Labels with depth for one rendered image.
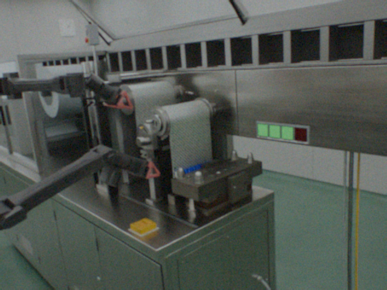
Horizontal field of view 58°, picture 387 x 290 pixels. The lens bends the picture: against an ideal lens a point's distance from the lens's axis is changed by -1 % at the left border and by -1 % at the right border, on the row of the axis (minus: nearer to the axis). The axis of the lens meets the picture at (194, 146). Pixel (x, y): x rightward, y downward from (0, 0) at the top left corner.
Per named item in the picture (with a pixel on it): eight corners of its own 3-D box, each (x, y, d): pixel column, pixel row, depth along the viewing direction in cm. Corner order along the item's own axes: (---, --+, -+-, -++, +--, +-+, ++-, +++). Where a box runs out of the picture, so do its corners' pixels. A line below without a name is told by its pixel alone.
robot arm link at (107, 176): (112, 152, 122) (97, 145, 127) (98, 183, 121) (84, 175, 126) (134, 161, 132) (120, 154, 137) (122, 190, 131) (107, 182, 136)
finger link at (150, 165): (159, 183, 140) (141, 177, 134) (149, 180, 145) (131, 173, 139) (165, 167, 141) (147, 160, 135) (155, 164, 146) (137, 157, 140)
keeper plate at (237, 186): (228, 202, 147) (227, 177, 145) (243, 195, 154) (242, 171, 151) (233, 203, 146) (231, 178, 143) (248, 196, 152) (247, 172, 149)
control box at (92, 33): (84, 46, 185) (81, 26, 182) (97, 45, 188) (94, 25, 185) (87, 45, 179) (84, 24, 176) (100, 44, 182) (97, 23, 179)
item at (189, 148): (173, 176, 152) (169, 134, 147) (211, 162, 167) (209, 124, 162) (173, 176, 151) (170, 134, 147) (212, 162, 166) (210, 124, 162)
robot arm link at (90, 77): (84, 83, 125) (92, 70, 126) (76, 83, 130) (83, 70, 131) (99, 94, 129) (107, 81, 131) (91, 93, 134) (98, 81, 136)
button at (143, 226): (130, 229, 132) (129, 223, 131) (146, 223, 136) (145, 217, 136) (141, 235, 127) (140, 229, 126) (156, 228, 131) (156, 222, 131)
